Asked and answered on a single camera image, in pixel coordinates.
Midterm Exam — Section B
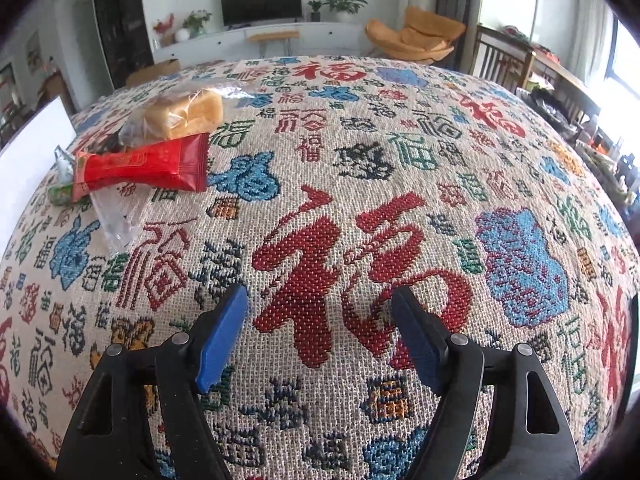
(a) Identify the wooden side table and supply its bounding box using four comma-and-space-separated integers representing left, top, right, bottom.
521, 50, 601, 124

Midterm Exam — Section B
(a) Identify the potted green plant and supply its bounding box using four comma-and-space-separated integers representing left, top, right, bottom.
324, 0, 369, 23

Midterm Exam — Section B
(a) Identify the black television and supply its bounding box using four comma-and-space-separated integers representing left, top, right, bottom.
220, 0, 303, 26

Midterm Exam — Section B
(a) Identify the woven patterned tablecloth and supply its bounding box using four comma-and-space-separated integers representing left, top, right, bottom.
1, 56, 639, 479

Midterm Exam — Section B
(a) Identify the red snack packet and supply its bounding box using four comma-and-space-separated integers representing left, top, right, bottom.
73, 133, 208, 202

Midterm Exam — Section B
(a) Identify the packaged bread loaf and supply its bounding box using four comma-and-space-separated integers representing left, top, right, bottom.
118, 79, 253, 148

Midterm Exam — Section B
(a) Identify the small wooden stool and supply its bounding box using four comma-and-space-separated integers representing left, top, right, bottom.
246, 30, 299, 58

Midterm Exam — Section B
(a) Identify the white tv cabinet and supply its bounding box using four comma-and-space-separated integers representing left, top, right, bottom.
153, 22, 373, 67

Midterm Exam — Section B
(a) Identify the orange lounge chair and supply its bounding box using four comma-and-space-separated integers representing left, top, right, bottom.
364, 6, 466, 64

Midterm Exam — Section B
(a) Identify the red flower arrangement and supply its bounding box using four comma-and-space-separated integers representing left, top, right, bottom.
153, 13, 175, 47

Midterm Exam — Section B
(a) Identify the white vase with plant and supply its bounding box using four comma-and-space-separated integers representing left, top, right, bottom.
175, 10, 212, 42

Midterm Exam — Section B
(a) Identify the dark wooden chair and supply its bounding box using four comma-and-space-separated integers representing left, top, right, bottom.
470, 25, 535, 93

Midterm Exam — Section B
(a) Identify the clear plastic snack bag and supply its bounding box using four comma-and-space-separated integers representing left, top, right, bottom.
89, 183, 152, 257

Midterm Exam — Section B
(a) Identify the silver triangular snack packet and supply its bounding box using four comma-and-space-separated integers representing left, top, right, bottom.
54, 145, 76, 185

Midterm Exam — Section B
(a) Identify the small potted plant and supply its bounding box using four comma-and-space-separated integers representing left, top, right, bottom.
308, 0, 323, 22

